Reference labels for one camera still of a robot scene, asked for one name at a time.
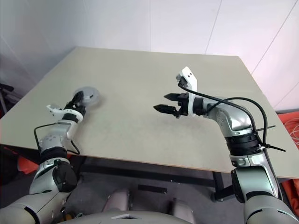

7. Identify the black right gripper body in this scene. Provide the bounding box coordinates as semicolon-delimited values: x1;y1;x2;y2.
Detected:
174;92;190;119

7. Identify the grey robot torso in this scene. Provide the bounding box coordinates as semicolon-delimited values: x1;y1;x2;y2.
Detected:
56;210;180;224

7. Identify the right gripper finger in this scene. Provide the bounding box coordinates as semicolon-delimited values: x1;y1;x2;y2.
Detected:
164;92;182;102
153;104;178;117

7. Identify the round wire brush wheel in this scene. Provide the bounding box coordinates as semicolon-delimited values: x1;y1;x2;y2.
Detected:
77;85;101;101

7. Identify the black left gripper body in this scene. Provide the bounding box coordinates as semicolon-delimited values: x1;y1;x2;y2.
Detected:
63;99;86;115

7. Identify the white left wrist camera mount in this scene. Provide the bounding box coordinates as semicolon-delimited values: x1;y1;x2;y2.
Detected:
46;104;84;124

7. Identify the white cable bundle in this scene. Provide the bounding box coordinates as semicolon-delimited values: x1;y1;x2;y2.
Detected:
284;118;299;143

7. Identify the grey rounded leg shell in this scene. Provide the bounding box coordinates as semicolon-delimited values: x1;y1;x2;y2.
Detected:
169;198;196;224
101;189;130;213

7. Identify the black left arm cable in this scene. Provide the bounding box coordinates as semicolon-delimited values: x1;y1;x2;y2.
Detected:
34;122;80;155

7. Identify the black table frame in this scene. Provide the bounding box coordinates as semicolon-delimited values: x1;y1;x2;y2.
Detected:
0;144;232;203

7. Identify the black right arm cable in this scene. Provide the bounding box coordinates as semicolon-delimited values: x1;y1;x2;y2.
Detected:
177;81;285;201

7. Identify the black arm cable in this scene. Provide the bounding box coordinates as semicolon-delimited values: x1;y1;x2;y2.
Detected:
177;81;285;201
34;122;80;155

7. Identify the black metal stand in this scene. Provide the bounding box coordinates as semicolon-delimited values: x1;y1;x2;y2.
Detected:
0;83;21;110

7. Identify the large orange cloth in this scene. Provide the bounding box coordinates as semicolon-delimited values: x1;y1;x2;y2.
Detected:
275;112;299;203

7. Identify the black zip tie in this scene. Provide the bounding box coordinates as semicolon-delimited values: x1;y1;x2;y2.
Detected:
256;125;287;153

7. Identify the small orange cloth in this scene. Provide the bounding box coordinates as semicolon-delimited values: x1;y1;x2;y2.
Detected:
17;155;39;175

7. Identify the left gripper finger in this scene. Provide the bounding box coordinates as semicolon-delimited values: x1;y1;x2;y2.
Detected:
72;90;85;104

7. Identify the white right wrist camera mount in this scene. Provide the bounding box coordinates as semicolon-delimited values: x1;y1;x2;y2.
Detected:
175;66;199;117

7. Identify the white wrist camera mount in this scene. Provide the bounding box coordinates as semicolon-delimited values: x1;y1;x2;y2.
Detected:
46;104;84;124
175;66;199;117

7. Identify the black floor tape strip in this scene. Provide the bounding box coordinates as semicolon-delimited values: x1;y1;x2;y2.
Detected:
137;184;168;194

